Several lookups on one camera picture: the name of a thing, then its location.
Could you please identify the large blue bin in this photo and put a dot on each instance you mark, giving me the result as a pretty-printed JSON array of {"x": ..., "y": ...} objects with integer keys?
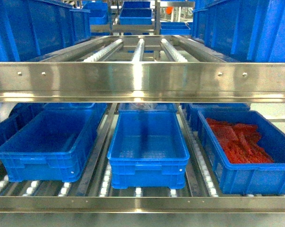
[
  {"x": 32, "y": 28},
  {"x": 246, "y": 30}
]

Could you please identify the blue bin lower left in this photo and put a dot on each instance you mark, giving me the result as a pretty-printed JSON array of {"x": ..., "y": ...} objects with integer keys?
[{"x": 54, "y": 146}]

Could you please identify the blue bin lower middle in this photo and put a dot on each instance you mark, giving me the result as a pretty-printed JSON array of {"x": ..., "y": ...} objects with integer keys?
[{"x": 148, "y": 149}]

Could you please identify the large blue bin upper right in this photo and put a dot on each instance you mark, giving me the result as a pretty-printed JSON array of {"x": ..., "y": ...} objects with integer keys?
[{"x": 246, "y": 30}]

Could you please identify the stainless steel flow rack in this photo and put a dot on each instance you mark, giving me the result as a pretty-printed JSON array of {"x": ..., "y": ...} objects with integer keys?
[{"x": 64, "y": 76}]

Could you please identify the blue bin with red parts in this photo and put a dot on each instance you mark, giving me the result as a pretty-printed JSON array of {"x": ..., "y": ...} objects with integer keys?
[{"x": 245, "y": 178}]

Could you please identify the red mesh parts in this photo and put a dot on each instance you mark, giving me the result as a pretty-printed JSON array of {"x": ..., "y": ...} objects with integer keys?
[{"x": 239, "y": 142}]

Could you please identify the large blue bin upper left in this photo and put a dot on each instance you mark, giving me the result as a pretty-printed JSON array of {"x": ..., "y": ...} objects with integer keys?
[{"x": 32, "y": 28}]

